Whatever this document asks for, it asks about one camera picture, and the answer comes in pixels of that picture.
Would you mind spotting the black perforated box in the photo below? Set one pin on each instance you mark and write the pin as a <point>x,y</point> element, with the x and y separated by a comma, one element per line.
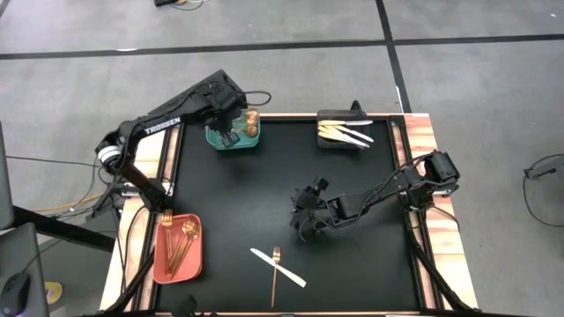
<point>185,98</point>

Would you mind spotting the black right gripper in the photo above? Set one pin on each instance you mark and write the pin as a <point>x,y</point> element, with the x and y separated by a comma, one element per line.
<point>326,211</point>

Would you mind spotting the orange plastic tray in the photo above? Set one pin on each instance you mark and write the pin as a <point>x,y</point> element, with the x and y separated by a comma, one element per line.
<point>191,264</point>

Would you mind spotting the black support strut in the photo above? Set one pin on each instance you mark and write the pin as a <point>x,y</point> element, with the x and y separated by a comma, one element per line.
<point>434,273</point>
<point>136,275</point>

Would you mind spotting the dark grey plastic bin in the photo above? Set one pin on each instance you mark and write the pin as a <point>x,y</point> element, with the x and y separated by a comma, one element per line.
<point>335,114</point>

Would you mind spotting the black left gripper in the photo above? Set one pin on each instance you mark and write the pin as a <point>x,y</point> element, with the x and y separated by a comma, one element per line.
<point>224,105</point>

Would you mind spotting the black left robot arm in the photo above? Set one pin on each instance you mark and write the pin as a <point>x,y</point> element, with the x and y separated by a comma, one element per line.
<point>163,125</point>

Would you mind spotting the grey floor device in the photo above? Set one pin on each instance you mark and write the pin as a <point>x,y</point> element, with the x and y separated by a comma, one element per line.
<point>546,169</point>

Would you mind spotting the black floor beam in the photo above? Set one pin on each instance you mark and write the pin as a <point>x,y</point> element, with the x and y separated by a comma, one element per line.
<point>61,228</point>

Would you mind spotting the teal plastic bin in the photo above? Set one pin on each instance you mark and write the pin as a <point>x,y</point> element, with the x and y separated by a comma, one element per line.
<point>244,142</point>

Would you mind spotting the yellow round floor sticker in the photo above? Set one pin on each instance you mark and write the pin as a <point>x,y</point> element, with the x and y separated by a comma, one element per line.
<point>54,292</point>

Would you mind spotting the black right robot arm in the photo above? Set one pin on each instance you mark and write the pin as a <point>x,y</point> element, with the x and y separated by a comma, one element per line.
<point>440,169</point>

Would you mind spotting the black table border frame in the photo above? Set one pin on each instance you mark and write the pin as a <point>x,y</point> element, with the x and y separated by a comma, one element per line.
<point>286,119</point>

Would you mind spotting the black computer mouse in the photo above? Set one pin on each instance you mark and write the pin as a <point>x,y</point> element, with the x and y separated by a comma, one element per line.
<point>15,292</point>

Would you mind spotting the small black bracket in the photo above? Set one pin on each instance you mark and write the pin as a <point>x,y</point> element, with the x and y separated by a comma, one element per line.
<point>356,108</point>

